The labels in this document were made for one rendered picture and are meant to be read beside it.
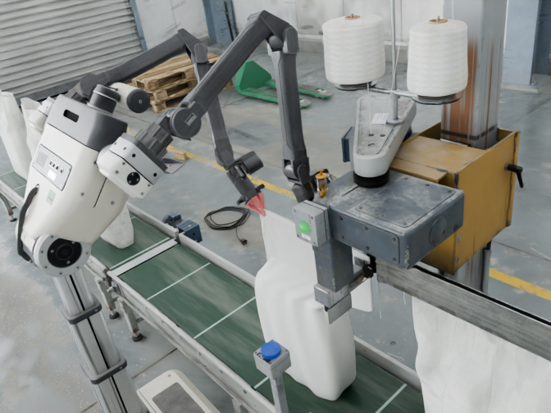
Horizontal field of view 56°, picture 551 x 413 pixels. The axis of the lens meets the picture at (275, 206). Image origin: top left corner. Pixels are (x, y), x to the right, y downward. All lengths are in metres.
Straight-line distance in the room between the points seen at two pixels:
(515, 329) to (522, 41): 5.06
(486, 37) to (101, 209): 1.11
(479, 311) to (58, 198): 1.11
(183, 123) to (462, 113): 0.76
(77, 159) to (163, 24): 8.24
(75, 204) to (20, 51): 7.25
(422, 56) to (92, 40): 7.98
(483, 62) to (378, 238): 0.57
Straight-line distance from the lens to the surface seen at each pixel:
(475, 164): 1.45
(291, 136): 1.52
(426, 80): 1.30
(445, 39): 1.28
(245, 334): 2.35
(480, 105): 1.52
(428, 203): 1.23
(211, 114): 1.86
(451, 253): 1.49
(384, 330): 2.85
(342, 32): 1.42
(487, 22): 1.47
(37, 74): 8.75
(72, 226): 1.55
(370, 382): 2.10
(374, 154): 1.29
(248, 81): 6.89
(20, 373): 3.24
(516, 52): 6.24
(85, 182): 1.46
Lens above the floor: 1.95
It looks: 29 degrees down
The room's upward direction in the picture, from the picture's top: 9 degrees counter-clockwise
